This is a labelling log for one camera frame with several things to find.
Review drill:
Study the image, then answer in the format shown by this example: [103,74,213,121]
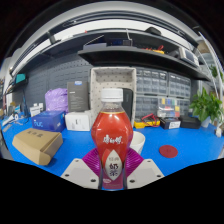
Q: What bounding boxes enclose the yellow multimeter with red leads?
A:
[133,113,162,130]

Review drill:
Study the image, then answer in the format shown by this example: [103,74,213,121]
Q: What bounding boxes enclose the white shelving unit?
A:
[196,31,224,101]

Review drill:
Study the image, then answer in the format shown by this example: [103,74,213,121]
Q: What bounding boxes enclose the white mug with gold handle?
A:
[129,130,146,155]

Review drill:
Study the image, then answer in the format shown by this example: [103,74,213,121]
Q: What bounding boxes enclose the dark grey upright carton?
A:
[66,80,91,113]

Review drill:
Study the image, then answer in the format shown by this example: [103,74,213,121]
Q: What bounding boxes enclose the flat round red coaster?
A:
[158,144,179,159]

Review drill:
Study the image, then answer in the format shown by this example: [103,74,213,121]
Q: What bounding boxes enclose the black box with white label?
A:
[159,116,182,130]

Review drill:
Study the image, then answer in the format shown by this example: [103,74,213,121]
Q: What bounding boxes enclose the purple plastic bag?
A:
[44,87,70,114]

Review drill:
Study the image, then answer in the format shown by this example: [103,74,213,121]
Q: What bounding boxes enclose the black rectangular speaker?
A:
[121,87,134,121]

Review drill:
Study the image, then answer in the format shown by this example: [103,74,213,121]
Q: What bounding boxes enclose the blue carton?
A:
[30,110,67,133]

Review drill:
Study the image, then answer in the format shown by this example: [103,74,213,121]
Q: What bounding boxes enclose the small white block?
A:
[214,124,223,138]

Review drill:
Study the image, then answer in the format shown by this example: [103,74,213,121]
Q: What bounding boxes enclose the grey small-parts drawer cabinet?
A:
[179,98,192,116]
[134,95,159,118]
[167,72,193,99]
[134,67,169,98]

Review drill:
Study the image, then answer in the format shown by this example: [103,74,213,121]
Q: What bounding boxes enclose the dark grey wall shelf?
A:
[43,28,213,83]

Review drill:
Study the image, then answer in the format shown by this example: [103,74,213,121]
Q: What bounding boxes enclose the flat black case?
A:
[178,114,202,130]

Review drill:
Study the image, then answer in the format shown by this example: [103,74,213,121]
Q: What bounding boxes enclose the white dotted pegboard tray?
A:
[89,66,138,128]

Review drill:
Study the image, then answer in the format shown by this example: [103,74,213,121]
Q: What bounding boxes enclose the potted green plant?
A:
[189,87,224,129]

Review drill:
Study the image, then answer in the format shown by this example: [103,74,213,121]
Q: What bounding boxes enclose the red drink bottle white cap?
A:
[90,87,134,191]

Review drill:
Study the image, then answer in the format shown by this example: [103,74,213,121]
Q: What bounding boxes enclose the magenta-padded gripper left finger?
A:
[60,147,103,190]

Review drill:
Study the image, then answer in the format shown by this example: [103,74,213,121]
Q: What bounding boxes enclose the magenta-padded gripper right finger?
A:
[123,148,165,190]

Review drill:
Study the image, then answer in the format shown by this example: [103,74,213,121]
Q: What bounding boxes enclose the white carton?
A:
[64,110,94,132]

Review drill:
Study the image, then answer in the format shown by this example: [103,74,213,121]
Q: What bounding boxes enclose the drawer cabinet with coloured parts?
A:
[157,96,182,118]

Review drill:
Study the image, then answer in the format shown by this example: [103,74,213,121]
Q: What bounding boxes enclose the brown cardboard box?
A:
[11,128,64,166]

